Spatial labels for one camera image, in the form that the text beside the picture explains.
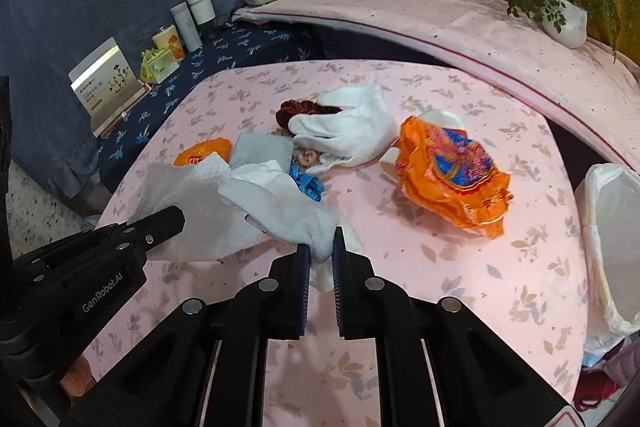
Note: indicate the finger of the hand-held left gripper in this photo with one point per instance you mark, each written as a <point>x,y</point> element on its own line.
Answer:
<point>160,224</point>

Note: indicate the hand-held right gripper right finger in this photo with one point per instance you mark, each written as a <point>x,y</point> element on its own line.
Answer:
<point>339,287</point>

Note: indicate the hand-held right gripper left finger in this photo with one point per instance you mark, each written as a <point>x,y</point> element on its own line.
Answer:
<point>302,287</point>

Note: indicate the white paper towel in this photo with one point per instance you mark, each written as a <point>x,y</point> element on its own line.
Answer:
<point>200,207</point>

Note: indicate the small orange packet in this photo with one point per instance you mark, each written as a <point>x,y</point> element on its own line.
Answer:
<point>200,152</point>

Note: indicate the small brown item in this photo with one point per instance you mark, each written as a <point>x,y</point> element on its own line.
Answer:
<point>307,155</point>

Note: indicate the large orange snack wrapper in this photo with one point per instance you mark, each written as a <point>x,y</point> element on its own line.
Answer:
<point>450,177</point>

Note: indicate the white cloth glove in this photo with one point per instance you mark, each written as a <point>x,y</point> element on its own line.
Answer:
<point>350,127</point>

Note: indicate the dark red velvet scrunchie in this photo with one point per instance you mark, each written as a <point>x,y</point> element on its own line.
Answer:
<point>290,109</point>

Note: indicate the bin with white bag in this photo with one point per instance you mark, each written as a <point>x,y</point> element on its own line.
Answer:
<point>600,217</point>

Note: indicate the white and gold box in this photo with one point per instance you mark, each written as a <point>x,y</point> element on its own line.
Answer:
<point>107,89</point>

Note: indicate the yellow green packet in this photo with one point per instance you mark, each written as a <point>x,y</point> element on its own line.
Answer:
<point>157,66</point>

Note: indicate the cup with orange print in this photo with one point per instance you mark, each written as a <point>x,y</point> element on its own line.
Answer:
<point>169,43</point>

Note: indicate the navy leaf print sheet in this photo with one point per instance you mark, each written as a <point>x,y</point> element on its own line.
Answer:
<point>240,47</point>

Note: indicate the tall white bottle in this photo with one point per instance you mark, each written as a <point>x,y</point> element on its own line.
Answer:
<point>186,27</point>

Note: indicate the white jar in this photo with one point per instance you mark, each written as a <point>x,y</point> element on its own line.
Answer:
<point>201,7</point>

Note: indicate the red bag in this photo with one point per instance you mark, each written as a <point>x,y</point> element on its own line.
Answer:
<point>595,389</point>

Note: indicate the pink quilt with red stripe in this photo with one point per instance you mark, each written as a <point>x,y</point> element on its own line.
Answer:
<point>450,22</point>

